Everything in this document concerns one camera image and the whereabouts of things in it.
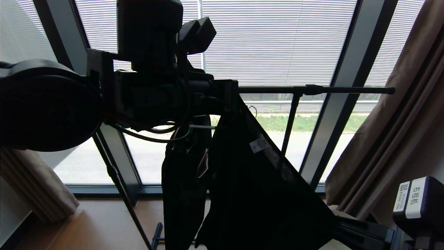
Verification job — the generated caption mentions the brown curtain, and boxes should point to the brown curtain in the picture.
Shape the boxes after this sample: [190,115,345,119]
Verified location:
[0,146,80,223]
[324,0,444,228]

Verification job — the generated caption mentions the window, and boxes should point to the window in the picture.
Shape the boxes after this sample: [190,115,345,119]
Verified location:
[0,0,425,195]

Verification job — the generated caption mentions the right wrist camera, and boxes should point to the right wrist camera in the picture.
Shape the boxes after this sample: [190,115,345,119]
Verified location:
[393,176,444,250]

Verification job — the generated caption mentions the black clothes rack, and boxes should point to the black clothes rack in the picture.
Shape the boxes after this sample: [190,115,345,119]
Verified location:
[91,84,396,250]

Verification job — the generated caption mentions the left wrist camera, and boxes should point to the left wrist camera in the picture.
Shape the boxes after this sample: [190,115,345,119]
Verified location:
[178,17,217,55]

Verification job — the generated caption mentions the black garment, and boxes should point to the black garment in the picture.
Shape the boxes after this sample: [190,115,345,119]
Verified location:
[196,97,340,250]
[161,116,213,250]

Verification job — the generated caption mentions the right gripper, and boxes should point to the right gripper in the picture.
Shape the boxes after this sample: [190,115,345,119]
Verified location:
[382,227,405,250]

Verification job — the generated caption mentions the black cable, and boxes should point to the black cable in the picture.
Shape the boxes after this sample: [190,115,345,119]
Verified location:
[110,122,192,144]

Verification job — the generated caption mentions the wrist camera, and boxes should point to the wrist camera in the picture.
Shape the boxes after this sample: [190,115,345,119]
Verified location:
[178,17,217,55]
[393,176,444,250]

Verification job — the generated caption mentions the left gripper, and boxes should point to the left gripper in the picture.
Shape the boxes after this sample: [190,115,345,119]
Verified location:
[194,79,240,116]

